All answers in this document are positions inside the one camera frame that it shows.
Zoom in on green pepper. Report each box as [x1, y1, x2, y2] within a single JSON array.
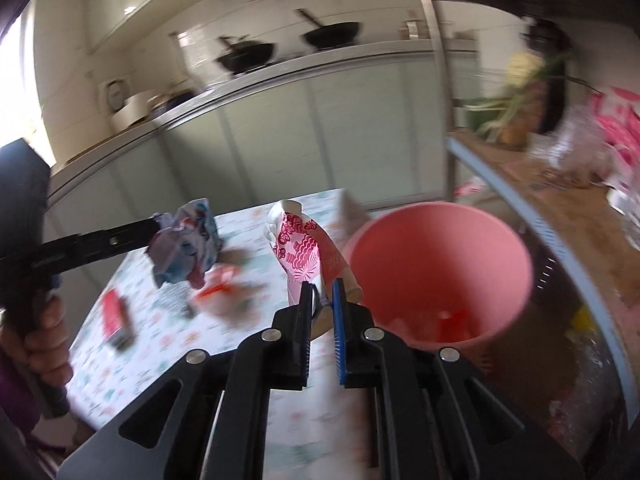
[[465, 105, 501, 131]]

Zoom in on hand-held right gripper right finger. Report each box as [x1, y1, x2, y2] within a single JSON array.
[[331, 280, 586, 480]]

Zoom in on black wok with lid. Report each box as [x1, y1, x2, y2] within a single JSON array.
[[215, 35, 277, 75]]

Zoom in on white rice cooker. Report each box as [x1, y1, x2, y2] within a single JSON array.
[[100, 79, 161, 128]]

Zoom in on pink patterned paper bag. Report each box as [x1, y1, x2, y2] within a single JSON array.
[[263, 199, 363, 333]]

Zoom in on black blender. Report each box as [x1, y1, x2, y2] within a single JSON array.
[[522, 17, 573, 133]]

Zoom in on pink polka dot cloth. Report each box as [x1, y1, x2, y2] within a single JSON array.
[[587, 87, 640, 186]]

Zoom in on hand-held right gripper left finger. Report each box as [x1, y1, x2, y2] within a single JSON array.
[[60, 282, 321, 480]]

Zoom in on orange-red snack wrapper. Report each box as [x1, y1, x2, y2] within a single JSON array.
[[192, 265, 251, 316]]

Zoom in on person's left hand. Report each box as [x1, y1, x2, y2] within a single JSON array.
[[22, 294, 73, 401]]

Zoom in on floral tablecloth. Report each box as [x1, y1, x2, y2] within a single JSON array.
[[65, 187, 381, 480]]

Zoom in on metal shelf rack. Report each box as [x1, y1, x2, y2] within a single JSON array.
[[407, 0, 640, 461]]

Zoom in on red cardboard box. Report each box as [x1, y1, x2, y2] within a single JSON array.
[[100, 287, 135, 350]]

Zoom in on pink plastic bucket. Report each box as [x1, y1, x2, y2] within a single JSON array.
[[342, 201, 533, 361]]

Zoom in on cauliflower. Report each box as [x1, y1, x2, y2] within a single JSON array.
[[505, 52, 546, 86]]

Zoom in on scallions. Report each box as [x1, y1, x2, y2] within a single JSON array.
[[465, 55, 601, 131]]

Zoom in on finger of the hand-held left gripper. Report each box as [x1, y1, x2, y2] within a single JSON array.
[[30, 216, 163, 273]]

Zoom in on yellow packet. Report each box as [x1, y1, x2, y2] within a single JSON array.
[[570, 307, 596, 333]]

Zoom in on clear plastic bag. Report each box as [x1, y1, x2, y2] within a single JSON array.
[[530, 105, 616, 186]]

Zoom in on black induction cooker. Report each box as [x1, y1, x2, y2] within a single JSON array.
[[150, 89, 197, 111]]

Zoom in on foil wrapper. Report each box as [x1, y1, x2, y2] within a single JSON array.
[[147, 197, 224, 291]]

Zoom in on grey-green kitchen counter cabinet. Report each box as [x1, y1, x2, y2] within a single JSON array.
[[45, 40, 451, 281]]

